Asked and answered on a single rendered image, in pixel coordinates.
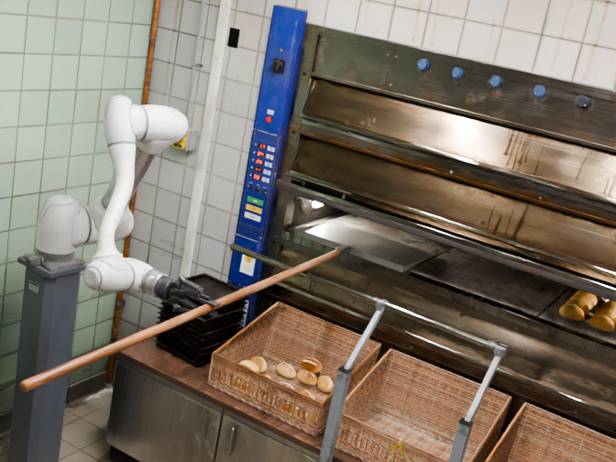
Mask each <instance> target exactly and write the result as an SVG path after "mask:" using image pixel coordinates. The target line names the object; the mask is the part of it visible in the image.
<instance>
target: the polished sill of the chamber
mask: <svg viewBox="0 0 616 462"><path fill-rule="evenodd" d="M294 231H295V230H293V229H290V228H288V229H285V230H282V234H281V238H282V239H285V240H288V241H291V242H292V243H295V244H298V245H301V246H303V247H306V248H310V249H312V250H315V251H318V252H321V253H323V254H327V253H329V252H332V251H334V250H335V248H333V247H329V246H327V245H324V244H321V243H318V242H316V241H313V240H311V239H308V238H305V237H303V236H298V235H295V234H294ZM336 259H341V260H343V261H345V262H348V263H351V264H353V265H356V266H359V267H361V268H363V269H366V270H371V271H373V272H376V273H378V274H381V275H383V276H386V277H389V278H392V279H394V280H396V281H401V282H403V283H406V284H409V285H412V286H413V287H416V288H419V289H422V290H424V291H427V292H431V293H433V294H436V295H439V296H442V297H444V298H447V299H449V300H452V301H454V302H457V303H462V304H464V305H466V306H469V307H472V308H474V309H477V310H480V311H482V312H484V313H487V314H492V315H494V316H497V317H499V318H502V319H504V320H507V321H510V322H513V323H515V324H517V325H522V326H524V327H527V328H530V329H533V330H534V331H537V332H540V333H542V334H545V335H548V336H551V337H554V338H557V339H560V340H562V341H565V342H568V343H570V344H572V345H575V346H578V347H582V348H585V349H587V350H590V351H592V352H595V353H598V354H601V355H602V356H605V357H608V358H612V359H615V360H616V345H615V344H613V343H611V342H608V341H605V340H602V339H599V338H597V337H595V336H592V335H587V334H584V333H582V332H579V331H577V330H574V329H571V328H569V327H566V326H563V325H561V324H556V323H554V322H551V321H548V320H545V319H543V318H541V317H538V316H535V315H532V314H529V313H526V312H523V311H520V310H517V309H514V308H512V307H510V306H507V305H504V304H501V303H499V302H494V301H492V300H489V299H487V298H484V297H481V296H478V295H476V294H473V293H471V292H468V291H463V290H460V289H459V288H456V287H453V286H450V285H447V284H445V283H443V282H440V281H437V280H432V279H430V278H427V277H425V276H422V275H419V274H417V273H414V272H411V271H408V270H406V271H404V272H401V271H398V270H396V269H391V268H389V267H386V266H383V265H380V264H378V263H375V262H373V261H370V260H367V259H364V258H361V257H358V256H355V255H352V254H346V255H344V256H343V257H341V258H340V257H336Z"/></svg>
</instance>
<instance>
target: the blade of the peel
mask: <svg viewBox="0 0 616 462"><path fill-rule="evenodd" d="M294 234H295V235H298V236H301V237H305V238H308V239H311V240H313V241H316V242H318V243H321V244H324V245H327V246H329V247H332V248H338V247H340V246H343V245H348V246H351V249H350V253H349V254H352V255H355V256H358V257H361V258H363V259H367V260H370V261H373V262H375V263H378V264H380V265H383V266H386V267H389V268H391V269H394V270H398V271H401V272H404V271H406V270H408V269H410V268H412V267H413V266H415V265H417V264H419V263H421V262H423V261H424V260H426V259H429V258H430V257H432V256H433V255H434V254H432V253H429V252H426V251H423V250H421V249H418V248H415V247H410V246H407V245H404V244H402V243H399V242H396V241H393V240H390V239H388V238H385V237H382V236H377V235H374V234H372V233H370V232H367V231H364V230H361V229H358V228H355V227H353V226H350V225H345V224H342V223H339V222H337V221H334V220H331V221H327V222H322V223H318V224H314V225H306V226H302V227H297V228H295V231H294Z"/></svg>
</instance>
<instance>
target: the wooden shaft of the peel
mask: <svg viewBox="0 0 616 462"><path fill-rule="evenodd" d="M340 254H341V252H340V250H338V249H336V250H334V251H332V252H329V253H327V254H324V255H322V256H321V257H318V258H314V259H312V260H310V261H307V262H305V263H303V264H301V265H299V266H296V267H294V268H292V269H288V270H285V271H283V272H282V273H279V274H277V275H274V276H272V277H270V278H267V279H265V280H262V281H260V282H257V283H255V284H253V285H250V286H248V287H246V288H244V289H242V290H239V291H235V292H233V293H231V294H228V295H227V296H224V297H222V298H220V299H217V300H215V301H216V302H218V303H220V305H219V306H216V307H213V306H211V305H209V304H205V305H203V306H200V307H198V308H195V309H193V310H191V311H189V312H187V313H183V314H181V315H178V316H176V317H173V318H171V319H170V320H167V321H165V322H163V323H160V324H156V325H154V326H152V327H150V328H148V329H145V330H143V331H141V332H138V333H136V334H133V335H131V336H128V337H126V338H124V339H121V340H119V341H116V342H114V343H113V344H110V345H108V346H104V347H102V348H99V349H97V350H95V351H93V352H91V353H88V354H86V355H83V356H81V357H77V358H76V359H74V360H71V361H69V362H66V363H64V364H62V365H59V366H57V367H55V368H52V369H49V370H47V371H44V372H42V373H40V374H38V375H36V376H34V377H31V378H29V379H25V380H23V381H21V382H20V384H19V387H20V389H21V390H22V391H23V392H25V391H30V390H33V389H35V388H37V387H39V386H41V385H43V384H46V383H48V382H50V381H52V380H55V379H57V378H60V377H62V376H64V375H67V374H69V373H71V372H73V371H75V370H77V369H81V368H83V367H85V366H88V365H90V364H92V363H94V362H96V361H98V360H100V359H103V358H106V357H109V356H111V355H113V354H114V353H117V352H119V351H121V350H124V349H126V348H128V347H132V346H133V345H135V344H138V343H140V342H142V341H145V340H147V339H149V338H152V337H153V336H157V335H159V334H161V333H163V332H166V331H168V330H170V329H172V328H174V327H176V326H179V325H182V324H184V323H187V322H189V321H191V320H193V319H195V318H197V317H200V316H202V315H204V314H208V313H210V312H212V311H214V310H216V309H218V308H221V307H223V306H225V305H227V304H230V303H232V302H235V301H237V300H239V299H242V298H244V297H246V296H248V295H250V294H252V293H254V292H258V291H260V290H263V289H265V288H267V287H269V286H271V285H273V284H275V283H278V282H280V281H284V280H286V279H288V278H290V277H292V276H294V275H296V274H299V273H301V272H303V271H306V270H308V269H310V268H313V267H315V266H317V265H320V264H322V263H324V262H327V261H328V260H330V259H334V258H336V257H338V256H340Z"/></svg>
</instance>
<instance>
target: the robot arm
mask: <svg viewBox="0 0 616 462"><path fill-rule="evenodd" d="M187 130H188V122H187V119H186V117H185V115H183V114H182V113H181V112H180V111H178V110H176V109H174V108H171V107H168V106H163V105H154V104H146V105H136V104H132V102H131V100H130V99H129V98H127V97H125V96H124V95H118V96H114V97H111V98H109V99H108V102H107V104H106V106H105V110H104V135H105V139H106V143H107V147H108V151H109V154H110V157H111V160H112V162H113V166H114V169H115V177H114V178H113V180H112V182H111V184H110V186H109V188H108V189H107V191H106V193H105V194H101V195H99V196H98V197H97V198H96V199H95V200H93V201H92V202H91V203H89V204H88V206H80V205H79V203H78V202H77V201H76V200H75V199H73V198H71V197H70V196H68V195H53V196H51V197H50V198H49V199H48V200H47V201H46V202H45V203H44V204H43V206H42V208H41V210H40V213H39V216H38V225H37V235H36V250H35V252H33V253H28V254H24V256H23V259H26V260H27V264H28V265H39V266H40V267H42V268H44V269H46V270H47V271H50V272H54V271H56V270H63V269H67V268H71V267H75V266H83V265H84V264H85V261H84V260H83V259H80V258H76V257H75V247H77V246H80V245H81V244H97V250H96V253H95V255H94V256H93V257H92V262H91V263H90V264H89V265H88V266H87V267H86V268H85V270H84V272H83V279H84V282H85V284H86V285H87V286H88V287H89V288H90V289H92V290H94V291H97V292H109V293H110V292H121V291H129V292H144V293H145V294H148V295H150V296H153V297H155V298H162V299H164V300H166V301H170V302H171V303H172V304H173V307H174V308H173V309H172V311H173V312H180V313H183V314H184V313H187V312H189V311H191V310H193V309H195V308H198V307H199V306H197V305H196V304H194V303H192V302H190V301H189V300H187V298H185V297H184V294H186V295H190V296H193V297H197V299H198V298H199V300H198V301H200V302H203V303H206V304H209V305H211V306H213V307H216V306H219V305H220V302H216V301H213V300H211V297H210V296H207V295H205V294H203V290H204V289H203V288H202V287H200V286H198V285H197V284H195V283H193V282H191V281H189V280H187V279H186V278H185V277H184V276H183V275H182V276H180V277H178V278H177V280H173V279H170V278H169V276H168V275H167V274H164V273H162V272H160V271H158V270H156V269H153V268H152V267H151V266H150V265H148V264H146V263H144V262H142V261H140V260H137V259H134V258H123V255H122V254H120V253H119V252H118V251H117V250H116V246H115V242H116V241H119V240H121V239H123V238H125V237H127V236H128V235H130V233H131V232H132V230H133V227H134V217H133V215H132V213H131V211H130V210H129V208H128V204H129V202H130V200H131V198H132V197H133V195H134V193H135V191H136V190H137V188H138V186H139V185H140V183H141V181H142V180H143V178H144V176H145V174H146V173H147V171H148V169H149V167H150V165H151V163H152V161H153V160H154V159H155V157H156V155H157V154H159V153H161V152H162V151H163V150H165V149H166V148H168V147H169V146H170V145H172V144H173V143H176V142H178V141H180V140H182V139H183V138H184V137H185V135H186V133H187ZM182 284H183V285H185V286H187V287H188V288H190V289H192V290H193V291H192V290H189V289H186V288H183V286H182ZM177 303H180V304H183V305H185V306H186V307H188V308H189V309H188V308H185V307H181V306H180V305H178V304H177Z"/></svg>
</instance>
